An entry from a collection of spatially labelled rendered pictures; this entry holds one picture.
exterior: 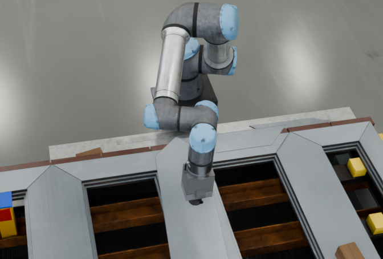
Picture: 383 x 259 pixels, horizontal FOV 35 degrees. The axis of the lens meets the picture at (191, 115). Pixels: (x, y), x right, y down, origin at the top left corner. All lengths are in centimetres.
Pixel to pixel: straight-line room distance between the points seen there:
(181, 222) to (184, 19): 66
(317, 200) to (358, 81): 195
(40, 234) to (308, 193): 91
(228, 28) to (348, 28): 250
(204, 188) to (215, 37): 51
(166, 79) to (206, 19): 26
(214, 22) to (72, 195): 74
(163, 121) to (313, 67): 233
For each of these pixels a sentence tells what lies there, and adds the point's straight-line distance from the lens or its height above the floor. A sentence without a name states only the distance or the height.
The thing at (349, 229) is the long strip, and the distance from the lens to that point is 214.
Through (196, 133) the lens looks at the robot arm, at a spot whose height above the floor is 126.
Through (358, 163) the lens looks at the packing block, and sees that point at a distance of 239.
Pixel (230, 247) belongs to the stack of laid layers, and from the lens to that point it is 201.
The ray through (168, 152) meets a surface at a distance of 222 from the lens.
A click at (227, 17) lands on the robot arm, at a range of 202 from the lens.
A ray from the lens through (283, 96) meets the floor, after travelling 378.
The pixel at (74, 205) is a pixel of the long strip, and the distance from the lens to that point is 208.
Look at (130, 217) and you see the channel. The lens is 225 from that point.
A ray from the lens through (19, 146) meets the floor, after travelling 343.
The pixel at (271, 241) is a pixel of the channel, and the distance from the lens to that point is 225.
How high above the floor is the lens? 252
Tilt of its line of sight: 45 degrees down
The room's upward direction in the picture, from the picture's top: 6 degrees clockwise
